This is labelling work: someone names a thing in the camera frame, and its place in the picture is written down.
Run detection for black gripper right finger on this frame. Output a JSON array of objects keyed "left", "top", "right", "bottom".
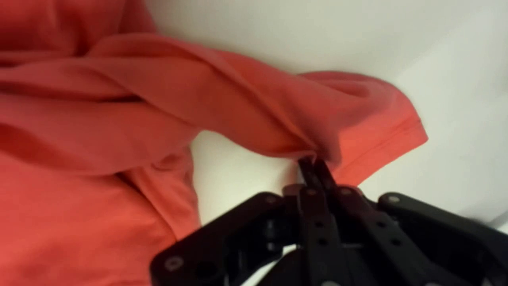
[{"left": 314, "top": 155, "right": 508, "bottom": 286}]

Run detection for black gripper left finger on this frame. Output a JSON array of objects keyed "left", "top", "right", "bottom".
[{"left": 149, "top": 155, "right": 322, "bottom": 286}]

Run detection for red cloth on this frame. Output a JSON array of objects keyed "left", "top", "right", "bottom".
[{"left": 0, "top": 0, "right": 430, "bottom": 286}]

